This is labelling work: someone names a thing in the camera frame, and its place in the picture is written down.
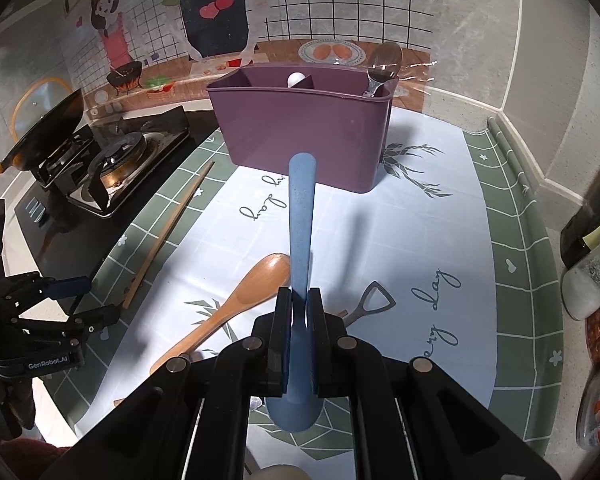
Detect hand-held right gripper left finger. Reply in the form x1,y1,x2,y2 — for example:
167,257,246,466
40,287,292,480

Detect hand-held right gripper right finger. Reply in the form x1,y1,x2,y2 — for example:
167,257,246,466
307,288,563,480

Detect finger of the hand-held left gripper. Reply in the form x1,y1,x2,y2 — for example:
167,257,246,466
0,272,92,314
11,305,122,349

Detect wooden spoon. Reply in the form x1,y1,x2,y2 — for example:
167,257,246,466
114,253,293,408

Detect wooden chopstick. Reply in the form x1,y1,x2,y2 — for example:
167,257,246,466
130,162,217,306
121,161,214,310

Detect blue plastic spoon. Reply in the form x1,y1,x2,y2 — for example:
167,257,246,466
265,152,327,434

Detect purple utensil holder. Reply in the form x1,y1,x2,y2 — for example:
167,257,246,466
205,64,398,195

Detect shovel-shaped bottle opener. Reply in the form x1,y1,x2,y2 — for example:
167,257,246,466
340,281,397,329

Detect green and white tablecloth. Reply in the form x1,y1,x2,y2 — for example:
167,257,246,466
45,95,566,461

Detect glass lid with orange rim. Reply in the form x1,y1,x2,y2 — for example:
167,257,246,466
11,77,76,143

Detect white round object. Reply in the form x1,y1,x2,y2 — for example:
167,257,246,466
252,464,307,480

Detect metal spoon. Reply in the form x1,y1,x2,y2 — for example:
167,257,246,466
362,41,404,98

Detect clear jar of white salt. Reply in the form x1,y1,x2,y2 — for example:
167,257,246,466
560,247,600,322

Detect dark bottle with yellow label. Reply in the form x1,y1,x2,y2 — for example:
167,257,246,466
560,199,600,269

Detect black pan with orange handle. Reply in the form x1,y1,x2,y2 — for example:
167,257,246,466
0,89,87,189

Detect cartoon kitchen wall poster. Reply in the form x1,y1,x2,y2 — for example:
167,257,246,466
62,0,437,126

